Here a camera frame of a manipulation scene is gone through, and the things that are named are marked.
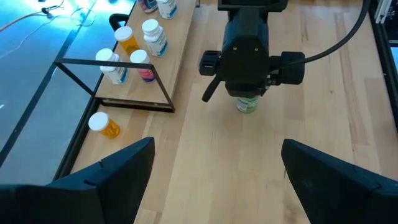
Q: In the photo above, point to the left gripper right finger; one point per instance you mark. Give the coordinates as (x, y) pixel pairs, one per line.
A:
(335, 193)

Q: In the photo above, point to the wooden shelf black metal frame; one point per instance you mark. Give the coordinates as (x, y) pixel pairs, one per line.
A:
(174, 56)

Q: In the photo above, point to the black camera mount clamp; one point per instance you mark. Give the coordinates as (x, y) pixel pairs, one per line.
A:
(116, 18)

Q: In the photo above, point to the pink bottle white cap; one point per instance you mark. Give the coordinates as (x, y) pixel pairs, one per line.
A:
(143, 67)

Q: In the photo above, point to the green cap medicine bottle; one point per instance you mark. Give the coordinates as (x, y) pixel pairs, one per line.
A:
(247, 105)

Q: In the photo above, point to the orange bottle white cap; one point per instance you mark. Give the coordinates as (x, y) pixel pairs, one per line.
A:
(127, 40)
(104, 125)

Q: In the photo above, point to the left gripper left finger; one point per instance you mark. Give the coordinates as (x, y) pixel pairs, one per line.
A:
(102, 193)

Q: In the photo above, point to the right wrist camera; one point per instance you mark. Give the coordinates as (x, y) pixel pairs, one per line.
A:
(292, 67)

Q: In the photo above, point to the silver aluminium extrusion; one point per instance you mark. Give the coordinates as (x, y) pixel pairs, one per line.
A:
(383, 11)

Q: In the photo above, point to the white bottle teal label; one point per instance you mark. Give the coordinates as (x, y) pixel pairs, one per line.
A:
(113, 70)
(155, 39)
(168, 7)

